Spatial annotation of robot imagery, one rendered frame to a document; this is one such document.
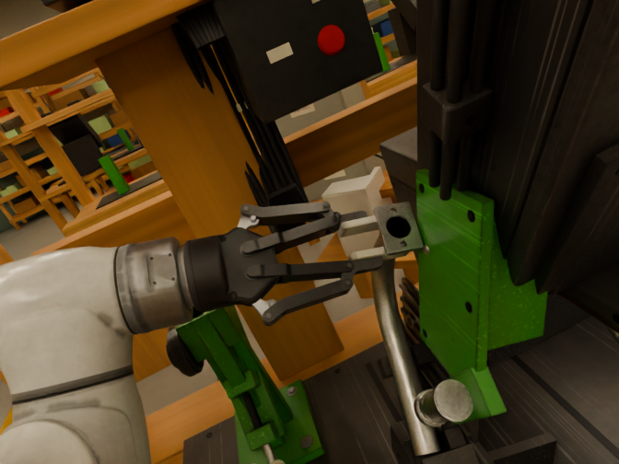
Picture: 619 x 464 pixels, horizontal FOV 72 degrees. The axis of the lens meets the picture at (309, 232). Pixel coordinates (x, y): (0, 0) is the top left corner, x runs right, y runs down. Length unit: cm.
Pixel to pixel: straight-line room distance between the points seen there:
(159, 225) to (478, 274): 56
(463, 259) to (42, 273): 37
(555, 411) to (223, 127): 60
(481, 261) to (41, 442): 37
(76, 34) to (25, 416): 37
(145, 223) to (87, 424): 44
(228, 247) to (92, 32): 27
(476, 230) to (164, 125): 46
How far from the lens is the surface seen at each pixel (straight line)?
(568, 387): 71
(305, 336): 82
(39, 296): 44
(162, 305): 42
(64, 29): 55
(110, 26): 54
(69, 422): 42
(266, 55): 55
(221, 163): 67
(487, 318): 42
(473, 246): 38
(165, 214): 79
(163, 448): 92
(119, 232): 81
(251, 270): 43
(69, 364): 43
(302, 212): 46
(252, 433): 65
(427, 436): 55
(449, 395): 46
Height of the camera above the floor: 144
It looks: 25 degrees down
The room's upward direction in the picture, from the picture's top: 24 degrees counter-clockwise
